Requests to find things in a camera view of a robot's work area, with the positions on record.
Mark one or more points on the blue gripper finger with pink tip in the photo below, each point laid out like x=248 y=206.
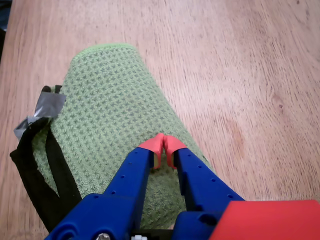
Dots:
x=200 y=180
x=122 y=190

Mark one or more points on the grey duct tape piece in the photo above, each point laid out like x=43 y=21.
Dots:
x=48 y=105

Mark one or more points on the green waffle cloth black trim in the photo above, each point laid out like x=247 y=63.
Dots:
x=107 y=105

